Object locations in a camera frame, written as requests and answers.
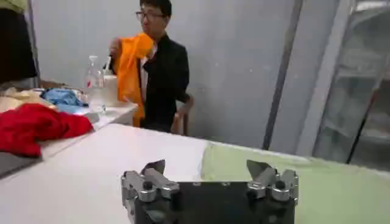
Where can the person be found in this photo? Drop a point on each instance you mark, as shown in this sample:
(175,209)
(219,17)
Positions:
(166,79)

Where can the wooden chair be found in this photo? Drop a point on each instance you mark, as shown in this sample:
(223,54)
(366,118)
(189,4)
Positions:
(184,117)

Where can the red cloth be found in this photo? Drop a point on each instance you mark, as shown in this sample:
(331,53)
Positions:
(33,124)

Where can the black hanging garment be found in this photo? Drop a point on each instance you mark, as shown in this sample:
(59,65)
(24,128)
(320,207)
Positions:
(15,45)

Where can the pale green cloth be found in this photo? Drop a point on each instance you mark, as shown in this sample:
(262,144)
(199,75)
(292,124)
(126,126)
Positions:
(329,191)

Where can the white cup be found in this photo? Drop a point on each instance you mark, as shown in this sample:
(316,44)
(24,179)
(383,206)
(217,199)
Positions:
(110,89)

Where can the clear plastic bottle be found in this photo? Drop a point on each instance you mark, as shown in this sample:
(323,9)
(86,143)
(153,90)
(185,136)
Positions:
(93,74)

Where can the cream cloth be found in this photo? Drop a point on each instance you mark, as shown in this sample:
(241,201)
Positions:
(18,99)

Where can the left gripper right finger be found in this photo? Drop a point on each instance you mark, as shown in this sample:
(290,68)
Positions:
(264,178)

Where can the small white side table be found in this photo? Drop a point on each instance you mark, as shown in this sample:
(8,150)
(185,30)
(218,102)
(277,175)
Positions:
(115,114)

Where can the glass door cabinet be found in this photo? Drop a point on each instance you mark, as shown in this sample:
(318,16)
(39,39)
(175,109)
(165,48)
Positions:
(353,85)

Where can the grey metal pole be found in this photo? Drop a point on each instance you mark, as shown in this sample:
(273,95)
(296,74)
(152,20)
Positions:
(34,54)

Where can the blue cloth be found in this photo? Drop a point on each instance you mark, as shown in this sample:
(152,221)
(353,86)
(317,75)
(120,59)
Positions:
(62,97)

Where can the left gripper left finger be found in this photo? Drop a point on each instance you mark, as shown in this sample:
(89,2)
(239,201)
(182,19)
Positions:
(158,182)

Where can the person's right hand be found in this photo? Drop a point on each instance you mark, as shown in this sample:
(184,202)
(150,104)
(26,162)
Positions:
(115,48)

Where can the grey vertical wall strip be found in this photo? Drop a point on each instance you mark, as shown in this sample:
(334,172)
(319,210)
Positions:
(281,73)

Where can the orange cloth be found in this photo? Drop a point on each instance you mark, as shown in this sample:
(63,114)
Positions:
(129,70)

